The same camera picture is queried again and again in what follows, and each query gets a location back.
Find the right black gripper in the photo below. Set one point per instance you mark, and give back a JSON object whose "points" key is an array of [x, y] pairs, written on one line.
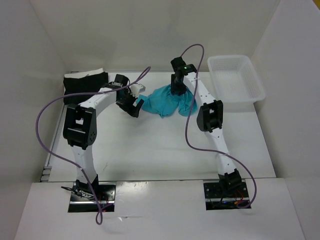
{"points": [[181, 90]]}

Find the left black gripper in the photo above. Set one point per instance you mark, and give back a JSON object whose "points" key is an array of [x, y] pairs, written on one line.
{"points": [[127, 108]]}

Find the cyan t shirt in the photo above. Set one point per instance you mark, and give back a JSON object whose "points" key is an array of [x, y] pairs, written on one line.
{"points": [[163, 103]]}

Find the black t shirt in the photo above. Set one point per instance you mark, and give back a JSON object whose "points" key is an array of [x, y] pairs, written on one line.
{"points": [[86, 84]]}

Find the white t shirt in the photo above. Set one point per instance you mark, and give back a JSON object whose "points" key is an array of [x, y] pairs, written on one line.
{"points": [[78, 75]]}

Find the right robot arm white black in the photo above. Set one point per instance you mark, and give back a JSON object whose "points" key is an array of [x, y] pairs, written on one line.
{"points": [[209, 121]]}

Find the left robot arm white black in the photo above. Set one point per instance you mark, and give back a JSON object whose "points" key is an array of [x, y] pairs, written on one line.
{"points": [[80, 128]]}

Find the white plastic basket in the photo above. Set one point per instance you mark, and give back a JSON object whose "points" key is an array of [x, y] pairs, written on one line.
{"points": [[235, 79]]}

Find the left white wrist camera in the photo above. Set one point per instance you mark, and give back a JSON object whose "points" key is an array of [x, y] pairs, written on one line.
{"points": [[136, 89]]}

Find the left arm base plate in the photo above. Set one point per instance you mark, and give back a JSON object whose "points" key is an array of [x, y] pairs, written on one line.
{"points": [[84, 202]]}

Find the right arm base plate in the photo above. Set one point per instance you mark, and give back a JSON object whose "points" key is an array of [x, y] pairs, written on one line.
{"points": [[215, 199]]}

